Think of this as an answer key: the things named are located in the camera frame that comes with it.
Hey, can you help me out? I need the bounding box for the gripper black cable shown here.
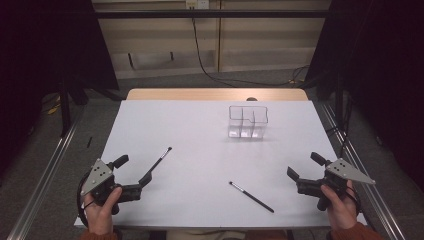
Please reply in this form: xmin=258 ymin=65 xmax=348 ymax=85
xmin=76 ymin=171 xmax=94 ymax=228
xmin=346 ymin=185 xmax=363 ymax=215

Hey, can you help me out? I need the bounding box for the white board sheet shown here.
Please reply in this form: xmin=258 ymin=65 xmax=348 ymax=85
xmin=73 ymin=99 xmax=368 ymax=230

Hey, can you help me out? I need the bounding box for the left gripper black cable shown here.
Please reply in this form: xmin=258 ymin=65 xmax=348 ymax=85
xmin=76 ymin=171 xmax=94 ymax=228

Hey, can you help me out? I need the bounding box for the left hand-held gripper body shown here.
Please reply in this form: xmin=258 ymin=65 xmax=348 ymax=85
xmin=80 ymin=158 xmax=144 ymax=216

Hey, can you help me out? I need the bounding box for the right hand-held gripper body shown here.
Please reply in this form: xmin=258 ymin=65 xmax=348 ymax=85
xmin=295 ymin=157 xmax=377 ymax=212

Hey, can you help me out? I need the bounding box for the wooden table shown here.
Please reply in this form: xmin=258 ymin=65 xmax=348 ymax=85
xmin=125 ymin=87 xmax=309 ymax=102

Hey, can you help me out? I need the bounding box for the black horizontal bar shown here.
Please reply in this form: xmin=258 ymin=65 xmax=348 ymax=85
xmin=94 ymin=9 xmax=332 ymax=20

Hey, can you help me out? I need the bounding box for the black makeup brush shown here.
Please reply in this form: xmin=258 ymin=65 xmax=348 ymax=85
xmin=145 ymin=146 xmax=174 ymax=179
xmin=228 ymin=180 xmax=275 ymax=214

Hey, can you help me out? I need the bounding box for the clear plastic organizer box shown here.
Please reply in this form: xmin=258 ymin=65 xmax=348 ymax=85
xmin=227 ymin=105 xmax=270 ymax=140

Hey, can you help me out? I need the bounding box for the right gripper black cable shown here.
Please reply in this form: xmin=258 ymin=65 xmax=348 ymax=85
xmin=346 ymin=185 xmax=363 ymax=215

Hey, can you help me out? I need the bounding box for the dark curtain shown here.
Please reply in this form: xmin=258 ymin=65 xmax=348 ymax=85
xmin=0 ymin=0 xmax=120 ymax=174
xmin=304 ymin=0 xmax=424 ymax=183

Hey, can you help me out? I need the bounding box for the metal floor rail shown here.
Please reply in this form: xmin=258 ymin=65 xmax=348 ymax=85
xmin=319 ymin=101 xmax=407 ymax=240
xmin=6 ymin=108 xmax=86 ymax=240

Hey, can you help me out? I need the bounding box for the black metal stand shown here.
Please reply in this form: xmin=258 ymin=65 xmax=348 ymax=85
xmin=58 ymin=73 xmax=73 ymax=138

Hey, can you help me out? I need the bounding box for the person's right hand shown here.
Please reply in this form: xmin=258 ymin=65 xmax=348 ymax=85
xmin=320 ymin=180 xmax=359 ymax=232

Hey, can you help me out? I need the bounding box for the person's left hand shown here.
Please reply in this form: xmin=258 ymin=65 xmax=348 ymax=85
xmin=81 ymin=187 xmax=124 ymax=236

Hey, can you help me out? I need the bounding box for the black wall cable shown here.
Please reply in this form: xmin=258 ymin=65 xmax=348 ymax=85
xmin=191 ymin=17 xmax=311 ymax=88

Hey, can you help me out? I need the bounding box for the white wall outlet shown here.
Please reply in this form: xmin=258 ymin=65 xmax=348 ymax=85
xmin=185 ymin=0 xmax=210 ymax=10

